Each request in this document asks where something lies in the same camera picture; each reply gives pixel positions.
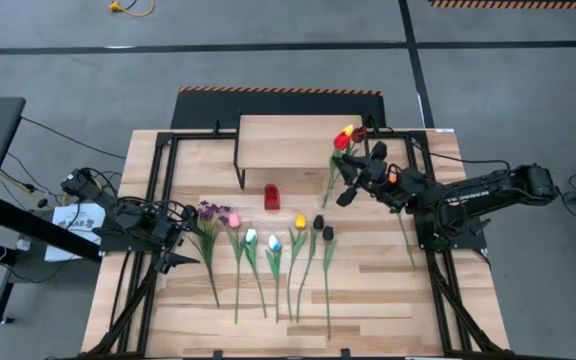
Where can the clear glass vase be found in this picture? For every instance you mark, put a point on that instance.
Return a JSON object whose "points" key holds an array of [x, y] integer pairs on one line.
{"points": [[328, 200]]}

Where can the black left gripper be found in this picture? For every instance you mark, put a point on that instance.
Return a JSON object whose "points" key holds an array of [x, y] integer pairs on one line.
{"points": [[170, 235]]}

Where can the white artificial tulip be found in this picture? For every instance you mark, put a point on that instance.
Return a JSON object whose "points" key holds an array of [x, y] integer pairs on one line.
{"points": [[251, 235]]}

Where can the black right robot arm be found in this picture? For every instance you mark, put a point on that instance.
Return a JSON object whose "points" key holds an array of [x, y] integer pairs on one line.
{"points": [[493, 190]]}

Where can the orange black striped floor strip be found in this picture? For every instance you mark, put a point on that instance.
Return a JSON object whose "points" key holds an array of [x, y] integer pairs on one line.
{"points": [[518, 4]]}

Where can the yellow artificial tulip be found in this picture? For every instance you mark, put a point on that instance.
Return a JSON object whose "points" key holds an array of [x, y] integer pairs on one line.
{"points": [[300, 221]]}

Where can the white and blue tulip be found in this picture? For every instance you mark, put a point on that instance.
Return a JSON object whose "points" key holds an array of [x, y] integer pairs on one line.
{"points": [[274, 243]]}

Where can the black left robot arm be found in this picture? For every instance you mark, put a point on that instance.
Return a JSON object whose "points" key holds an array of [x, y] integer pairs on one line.
{"points": [[93, 192]]}

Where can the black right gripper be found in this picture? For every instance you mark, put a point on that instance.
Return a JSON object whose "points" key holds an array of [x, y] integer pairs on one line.
{"points": [[383, 180]]}

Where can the wooden shelf with black legs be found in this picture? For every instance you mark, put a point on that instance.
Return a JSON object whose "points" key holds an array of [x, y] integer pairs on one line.
{"points": [[268, 142]]}

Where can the red artificial tulip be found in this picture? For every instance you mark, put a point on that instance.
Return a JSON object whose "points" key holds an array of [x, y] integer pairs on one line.
{"points": [[342, 141]]}

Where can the purple artificial flower bunch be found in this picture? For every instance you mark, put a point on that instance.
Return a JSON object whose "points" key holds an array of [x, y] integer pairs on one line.
{"points": [[210, 212]]}

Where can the black metal table frame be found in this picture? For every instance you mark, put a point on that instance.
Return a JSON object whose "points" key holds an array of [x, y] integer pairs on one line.
{"points": [[195, 136]]}

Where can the dark maroon artificial tulip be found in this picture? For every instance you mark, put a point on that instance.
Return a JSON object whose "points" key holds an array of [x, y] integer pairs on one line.
{"points": [[358, 134]]}

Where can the red glass vase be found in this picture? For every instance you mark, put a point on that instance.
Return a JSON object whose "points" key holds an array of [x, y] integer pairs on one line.
{"points": [[271, 196]]}

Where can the white printed paper sheet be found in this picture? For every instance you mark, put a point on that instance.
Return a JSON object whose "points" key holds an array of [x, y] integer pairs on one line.
{"points": [[85, 212]]}

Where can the yellow-orange artificial tulip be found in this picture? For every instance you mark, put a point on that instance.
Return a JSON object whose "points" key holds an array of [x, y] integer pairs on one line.
{"points": [[349, 130]]}

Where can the white power adapter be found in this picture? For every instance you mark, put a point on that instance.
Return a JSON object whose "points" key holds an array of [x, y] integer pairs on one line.
{"points": [[22, 245]]}

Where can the pink artificial tulip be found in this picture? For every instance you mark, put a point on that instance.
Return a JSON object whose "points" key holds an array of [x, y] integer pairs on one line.
{"points": [[234, 220]]}

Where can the black floor mat striped edge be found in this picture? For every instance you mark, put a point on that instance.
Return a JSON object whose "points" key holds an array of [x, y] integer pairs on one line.
{"points": [[208, 110]]}

